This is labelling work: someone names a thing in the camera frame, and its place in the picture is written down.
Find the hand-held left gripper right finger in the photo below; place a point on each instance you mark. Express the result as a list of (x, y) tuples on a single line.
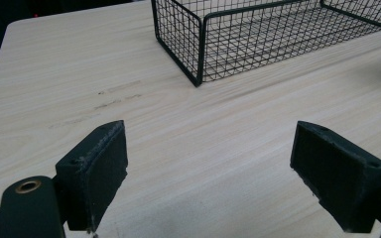
[(337, 180)]

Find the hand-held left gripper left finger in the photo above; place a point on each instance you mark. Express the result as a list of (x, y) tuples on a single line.
[(92, 178)]

